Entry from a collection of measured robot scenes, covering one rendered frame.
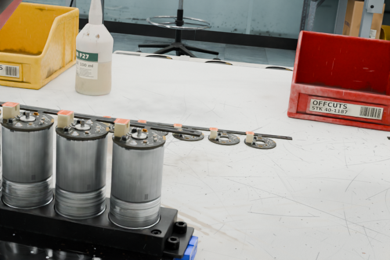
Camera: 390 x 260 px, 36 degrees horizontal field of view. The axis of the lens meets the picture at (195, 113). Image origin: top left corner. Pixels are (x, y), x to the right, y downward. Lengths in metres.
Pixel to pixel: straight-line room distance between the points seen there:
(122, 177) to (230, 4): 4.41
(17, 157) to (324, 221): 0.18
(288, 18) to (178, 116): 4.21
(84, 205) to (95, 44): 0.27
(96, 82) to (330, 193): 0.25
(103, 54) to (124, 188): 0.28
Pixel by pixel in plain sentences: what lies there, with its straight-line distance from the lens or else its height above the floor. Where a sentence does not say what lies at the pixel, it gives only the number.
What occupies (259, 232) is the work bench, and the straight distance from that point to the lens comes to 0.34.
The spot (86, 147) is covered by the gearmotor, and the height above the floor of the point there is 0.81.
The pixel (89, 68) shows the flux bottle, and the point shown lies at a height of 0.78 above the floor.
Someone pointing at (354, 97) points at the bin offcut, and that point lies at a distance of 0.53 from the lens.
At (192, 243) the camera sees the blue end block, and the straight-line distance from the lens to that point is 0.30.
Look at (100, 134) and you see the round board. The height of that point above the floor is 0.81.
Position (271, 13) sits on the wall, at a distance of 4.69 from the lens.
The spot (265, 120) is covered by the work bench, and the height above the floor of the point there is 0.75.
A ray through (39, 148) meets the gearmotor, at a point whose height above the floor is 0.80.
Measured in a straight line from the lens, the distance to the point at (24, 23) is 0.68.
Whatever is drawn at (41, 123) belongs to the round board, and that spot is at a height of 0.81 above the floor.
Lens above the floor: 0.91
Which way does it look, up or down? 18 degrees down
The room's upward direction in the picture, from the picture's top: 5 degrees clockwise
